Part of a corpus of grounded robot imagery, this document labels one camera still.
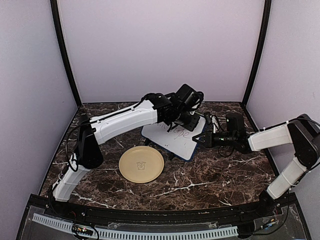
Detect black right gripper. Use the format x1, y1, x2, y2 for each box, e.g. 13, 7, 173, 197
192, 130, 237, 149

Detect blue framed whiteboard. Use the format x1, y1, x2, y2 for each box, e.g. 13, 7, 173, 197
141, 116, 206, 161

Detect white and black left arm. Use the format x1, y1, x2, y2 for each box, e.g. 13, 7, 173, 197
48, 89, 204, 218

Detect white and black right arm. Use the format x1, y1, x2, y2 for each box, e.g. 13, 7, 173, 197
192, 113, 320, 217

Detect black whiteboard stand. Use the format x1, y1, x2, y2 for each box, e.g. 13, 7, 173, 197
144, 138, 177, 161

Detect beige plate with bear drawing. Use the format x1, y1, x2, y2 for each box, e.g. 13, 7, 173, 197
118, 146, 165, 184

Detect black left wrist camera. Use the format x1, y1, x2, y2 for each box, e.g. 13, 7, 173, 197
175, 84, 201, 108

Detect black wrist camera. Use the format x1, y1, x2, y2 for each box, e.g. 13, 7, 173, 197
175, 84, 201, 108
225, 112, 245, 132

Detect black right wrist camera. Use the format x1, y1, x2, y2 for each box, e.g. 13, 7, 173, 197
225, 112, 245, 132

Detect white slotted cable duct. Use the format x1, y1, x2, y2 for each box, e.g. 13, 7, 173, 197
32, 213, 239, 240

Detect black right frame post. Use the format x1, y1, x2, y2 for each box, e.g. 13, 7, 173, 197
242, 0, 272, 106

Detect black frame post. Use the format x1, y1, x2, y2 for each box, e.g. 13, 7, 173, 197
50, 0, 82, 108
242, 0, 272, 106

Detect black front rail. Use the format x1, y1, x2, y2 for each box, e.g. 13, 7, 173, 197
27, 193, 294, 226

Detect black left frame post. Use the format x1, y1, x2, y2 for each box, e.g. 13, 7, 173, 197
50, 0, 82, 108

